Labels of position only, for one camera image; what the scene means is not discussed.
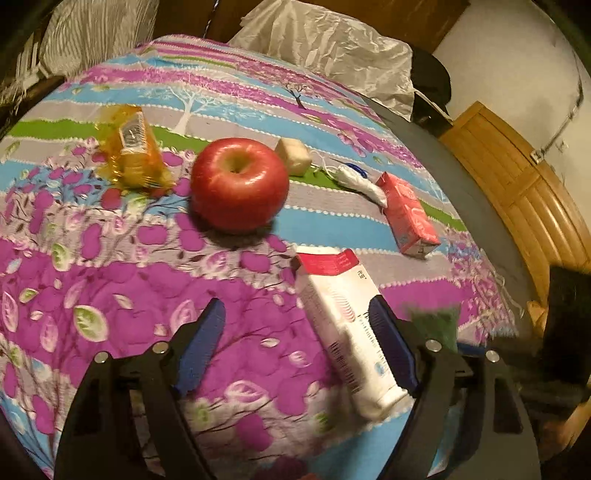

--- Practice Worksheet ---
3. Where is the small red carton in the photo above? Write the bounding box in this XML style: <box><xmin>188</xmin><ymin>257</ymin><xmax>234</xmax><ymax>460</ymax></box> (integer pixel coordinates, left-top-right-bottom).
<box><xmin>377</xmin><ymin>172</ymin><xmax>441</xmax><ymax>259</ymax></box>

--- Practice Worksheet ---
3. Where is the wooden headboard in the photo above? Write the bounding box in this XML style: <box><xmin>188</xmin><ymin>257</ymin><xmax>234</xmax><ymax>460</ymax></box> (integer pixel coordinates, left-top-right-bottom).
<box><xmin>440</xmin><ymin>101</ymin><xmax>590</xmax><ymax>304</ymax></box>

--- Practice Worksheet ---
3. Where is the yellow snack packet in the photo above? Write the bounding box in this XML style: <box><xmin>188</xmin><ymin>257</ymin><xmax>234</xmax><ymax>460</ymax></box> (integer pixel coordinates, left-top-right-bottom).
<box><xmin>97</xmin><ymin>104</ymin><xmax>174</xmax><ymax>196</ymax></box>

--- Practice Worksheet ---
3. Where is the colourful floral quilt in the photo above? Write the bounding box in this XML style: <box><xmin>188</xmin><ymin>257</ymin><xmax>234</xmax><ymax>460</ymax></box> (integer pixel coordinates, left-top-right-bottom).
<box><xmin>1</xmin><ymin>35</ymin><xmax>515</xmax><ymax>479</ymax></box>

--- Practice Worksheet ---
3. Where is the wall cable with plug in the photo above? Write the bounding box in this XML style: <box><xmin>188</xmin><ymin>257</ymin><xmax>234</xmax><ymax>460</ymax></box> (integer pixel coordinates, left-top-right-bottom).
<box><xmin>529</xmin><ymin>55</ymin><xmax>585</xmax><ymax>165</ymax></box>

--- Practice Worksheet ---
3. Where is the white red medicine box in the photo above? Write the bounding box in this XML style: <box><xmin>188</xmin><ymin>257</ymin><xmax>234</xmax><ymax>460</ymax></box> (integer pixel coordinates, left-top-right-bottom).
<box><xmin>295</xmin><ymin>249</ymin><xmax>407</xmax><ymax>421</ymax></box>

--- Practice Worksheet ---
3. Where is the dark grey bed sheet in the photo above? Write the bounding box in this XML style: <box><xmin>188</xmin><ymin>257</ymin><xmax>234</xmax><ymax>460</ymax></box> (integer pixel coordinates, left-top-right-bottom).
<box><xmin>363</xmin><ymin>98</ymin><xmax>537</xmax><ymax>326</ymax></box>

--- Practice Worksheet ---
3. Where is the silver satin pillow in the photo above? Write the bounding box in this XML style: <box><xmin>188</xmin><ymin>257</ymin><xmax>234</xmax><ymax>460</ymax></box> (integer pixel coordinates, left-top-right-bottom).
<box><xmin>229</xmin><ymin>1</ymin><xmax>415</xmax><ymax>120</ymax></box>

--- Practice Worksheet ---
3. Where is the striped grey cloth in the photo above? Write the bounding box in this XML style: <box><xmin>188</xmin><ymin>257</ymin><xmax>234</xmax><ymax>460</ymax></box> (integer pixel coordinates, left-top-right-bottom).
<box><xmin>1</xmin><ymin>1</ymin><xmax>159</xmax><ymax>105</ymax></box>

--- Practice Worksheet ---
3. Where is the beige small cube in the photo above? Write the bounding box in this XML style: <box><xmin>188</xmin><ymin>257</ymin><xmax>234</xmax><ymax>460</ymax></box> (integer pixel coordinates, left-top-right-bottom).
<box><xmin>274</xmin><ymin>138</ymin><xmax>312</xmax><ymax>177</ymax></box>

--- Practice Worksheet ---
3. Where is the green scrubbing pad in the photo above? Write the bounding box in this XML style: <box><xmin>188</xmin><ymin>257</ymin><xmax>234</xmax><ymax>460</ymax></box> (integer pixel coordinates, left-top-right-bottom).
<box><xmin>408</xmin><ymin>304</ymin><xmax>461</xmax><ymax>352</ymax></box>

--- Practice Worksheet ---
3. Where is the white plastic bottle blue cap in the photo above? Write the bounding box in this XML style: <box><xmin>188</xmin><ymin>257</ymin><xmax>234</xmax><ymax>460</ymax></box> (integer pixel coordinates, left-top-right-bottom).
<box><xmin>328</xmin><ymin>164</ymin><xmax>388</xmax><ymax>209</ymax></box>

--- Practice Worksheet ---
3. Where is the red apple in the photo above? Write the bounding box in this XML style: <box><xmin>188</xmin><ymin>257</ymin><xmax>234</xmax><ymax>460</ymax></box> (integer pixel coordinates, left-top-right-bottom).
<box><xmin>190</xmin><ymin>138</ymin><xmax>290</xmax><ymax>234</ymax></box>

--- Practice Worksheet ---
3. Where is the black bag with strap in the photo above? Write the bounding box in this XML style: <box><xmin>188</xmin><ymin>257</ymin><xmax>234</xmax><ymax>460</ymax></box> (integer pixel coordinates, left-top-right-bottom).
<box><xmin>410</xmin><ymin>45</ymin><xmax>453</xmax><ymax>138</ymax></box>

